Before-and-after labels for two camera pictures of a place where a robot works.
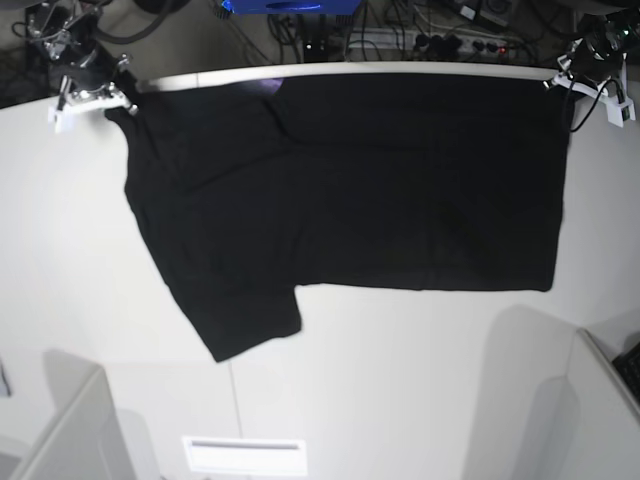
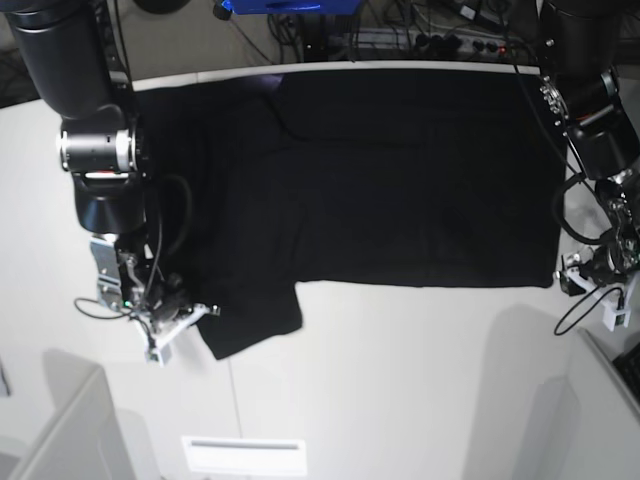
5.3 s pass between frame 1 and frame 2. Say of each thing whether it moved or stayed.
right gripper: moved
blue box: stayed
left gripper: moved
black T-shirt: stayed
